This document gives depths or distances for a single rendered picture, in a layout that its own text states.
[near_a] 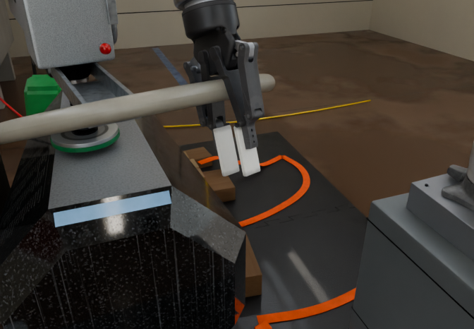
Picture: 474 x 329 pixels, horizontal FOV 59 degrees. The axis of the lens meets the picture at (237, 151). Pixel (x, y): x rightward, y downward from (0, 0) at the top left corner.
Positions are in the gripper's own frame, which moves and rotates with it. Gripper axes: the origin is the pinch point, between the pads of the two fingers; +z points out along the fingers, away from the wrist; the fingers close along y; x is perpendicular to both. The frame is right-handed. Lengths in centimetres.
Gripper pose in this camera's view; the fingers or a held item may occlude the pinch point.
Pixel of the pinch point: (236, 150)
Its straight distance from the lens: 59.2
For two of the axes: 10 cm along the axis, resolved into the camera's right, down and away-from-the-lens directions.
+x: -7.1, 2.3, -6.7
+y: -6.8, 0.4, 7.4
